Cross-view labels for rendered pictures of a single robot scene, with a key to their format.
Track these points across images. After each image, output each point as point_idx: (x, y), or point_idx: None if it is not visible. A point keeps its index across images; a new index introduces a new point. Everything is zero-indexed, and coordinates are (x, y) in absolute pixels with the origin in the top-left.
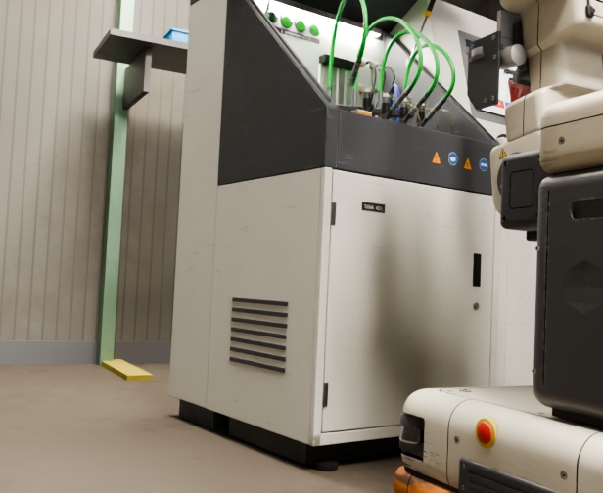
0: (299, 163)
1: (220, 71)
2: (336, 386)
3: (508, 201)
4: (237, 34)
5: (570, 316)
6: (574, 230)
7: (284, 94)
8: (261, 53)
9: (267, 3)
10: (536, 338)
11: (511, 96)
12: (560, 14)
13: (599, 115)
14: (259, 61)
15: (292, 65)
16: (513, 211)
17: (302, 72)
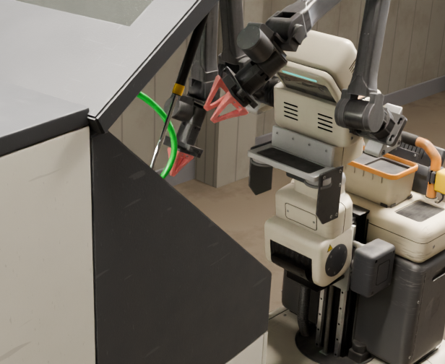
0: (240, 345)
1: (87, 293)
2: None
3: (376, 282)
4: (126, 222)
5: (425, 323)
6: (432, 286)
7: (220, 281)
8: (181, 240)
9: (157, 157)
10: (411, 342)
11: (175, 165)
12: (355, 147)
13: None
14: (178, 251)
15: (230, 243)
16: (377, 286)
17: (243, 248)
